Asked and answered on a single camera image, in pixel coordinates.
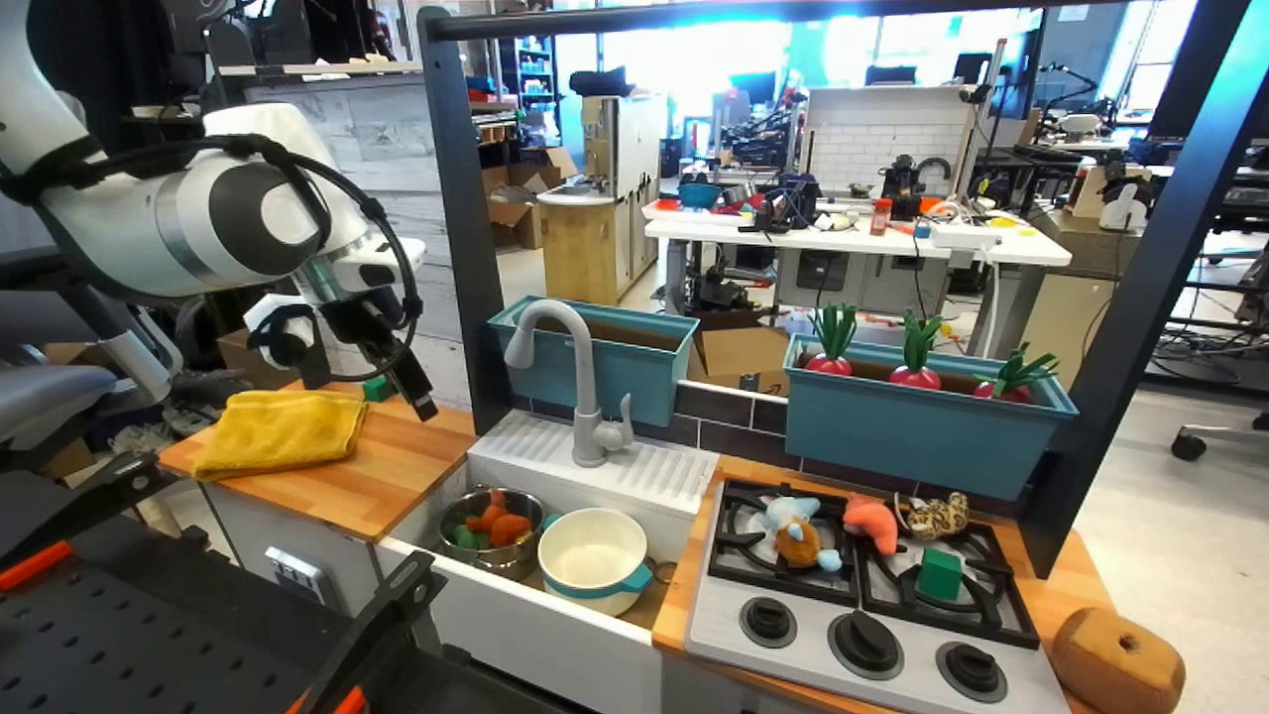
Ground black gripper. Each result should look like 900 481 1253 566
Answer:
304 291 444 425

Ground orange plush toy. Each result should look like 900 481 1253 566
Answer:
463 491 541 550

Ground toy food pile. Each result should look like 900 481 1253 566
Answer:
742 488 853 578

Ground brown plush toy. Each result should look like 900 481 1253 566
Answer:
771 517 824 575

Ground pink plush toy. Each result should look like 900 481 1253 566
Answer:
837 491 904 559

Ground red plush radish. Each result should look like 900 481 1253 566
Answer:
972 343 1064 406
803 302 861 380
883 308 949 394

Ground toy stove black grates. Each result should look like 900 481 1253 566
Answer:
681 475 1078 714

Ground beige patterned plush toy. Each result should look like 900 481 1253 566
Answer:
888 484 977 542

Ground green white plush toy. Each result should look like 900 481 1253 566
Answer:
914 540 972 608

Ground yellow towel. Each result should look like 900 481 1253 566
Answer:
188 380 373 481

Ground grey toy faucet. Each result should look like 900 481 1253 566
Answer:
499 292 641 472

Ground steel pot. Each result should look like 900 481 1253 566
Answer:
432 484 551 582

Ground tan wooden cabinet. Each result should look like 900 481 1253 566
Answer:
530 188 627 308

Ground empty teal planter box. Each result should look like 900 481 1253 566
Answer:
483 292 705 432

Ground white toy sink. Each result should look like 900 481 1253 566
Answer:
373 406 726 714

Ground grey wood backsplash panel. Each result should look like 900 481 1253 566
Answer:
242 75 475 415

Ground white bowl teal rim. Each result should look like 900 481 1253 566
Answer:
530 504 657 618

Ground cardboard box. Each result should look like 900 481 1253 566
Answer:
690 321 795 395

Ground black pegboard table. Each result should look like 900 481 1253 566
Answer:
0 509 591 714

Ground grey office chair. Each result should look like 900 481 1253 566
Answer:
0 194 191 459

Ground white desk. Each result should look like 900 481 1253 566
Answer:
640 194 1078 366

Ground teal planter box with vegetables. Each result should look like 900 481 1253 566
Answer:
783 336 1081 504

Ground wooden block with hole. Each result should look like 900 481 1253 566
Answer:
1048 603 1190 714

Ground black clamp orange handle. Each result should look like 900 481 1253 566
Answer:
0 450 184 598
276 546 455 714

